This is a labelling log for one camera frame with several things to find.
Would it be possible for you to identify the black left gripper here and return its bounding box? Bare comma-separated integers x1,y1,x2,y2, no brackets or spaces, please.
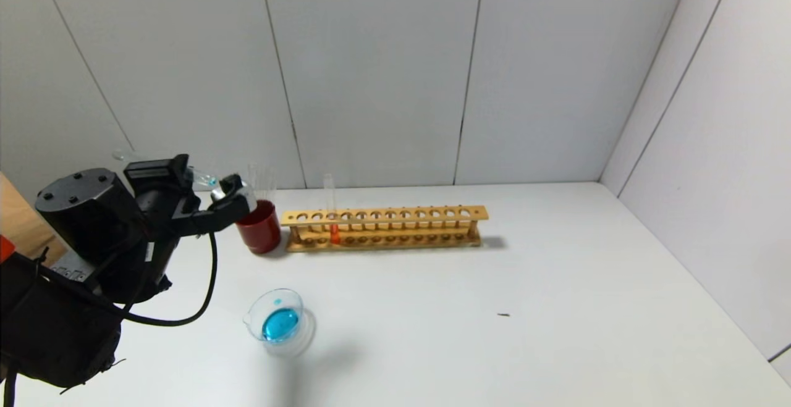
123,154,201,220

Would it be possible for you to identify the wooden test tube rack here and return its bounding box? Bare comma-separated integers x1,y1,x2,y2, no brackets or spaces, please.
281,205,489,253

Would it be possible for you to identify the clear glass spouted dish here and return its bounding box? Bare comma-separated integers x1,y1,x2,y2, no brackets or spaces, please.
243,288,317,358

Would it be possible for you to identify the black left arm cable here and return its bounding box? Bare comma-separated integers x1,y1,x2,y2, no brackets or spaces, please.
117,231,218,327

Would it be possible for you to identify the red pigment glass test tube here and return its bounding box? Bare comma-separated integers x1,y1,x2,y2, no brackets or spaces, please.
323,174,341,245

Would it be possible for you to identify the dark red cup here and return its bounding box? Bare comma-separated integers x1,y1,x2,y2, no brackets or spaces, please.
236,200,283,255

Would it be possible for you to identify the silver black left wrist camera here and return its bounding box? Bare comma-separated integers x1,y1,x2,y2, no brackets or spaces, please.
201,174,257,233

